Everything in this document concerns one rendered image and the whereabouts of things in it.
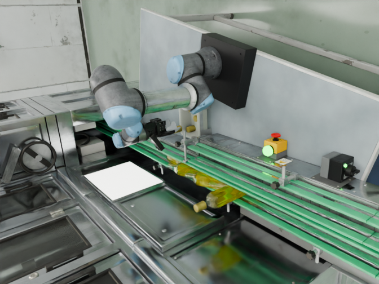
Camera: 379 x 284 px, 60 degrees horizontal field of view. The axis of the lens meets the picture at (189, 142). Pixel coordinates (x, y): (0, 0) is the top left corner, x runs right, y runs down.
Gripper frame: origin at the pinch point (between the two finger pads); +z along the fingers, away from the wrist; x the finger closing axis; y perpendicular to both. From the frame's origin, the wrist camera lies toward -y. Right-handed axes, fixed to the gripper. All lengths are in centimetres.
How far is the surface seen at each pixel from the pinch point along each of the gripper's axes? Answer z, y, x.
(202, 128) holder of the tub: 10.4, -0.5, -9.4
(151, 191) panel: -19.4, -30.7, -1.0
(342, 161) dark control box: 10, 7, -86
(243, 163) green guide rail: 0.6, -3.7, -49.0
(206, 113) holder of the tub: 13.4, 7.2, -8.9
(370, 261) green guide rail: 2, -19, -105
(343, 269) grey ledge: 4, -30, -96
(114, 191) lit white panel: -35.1, -30.6, 11.6
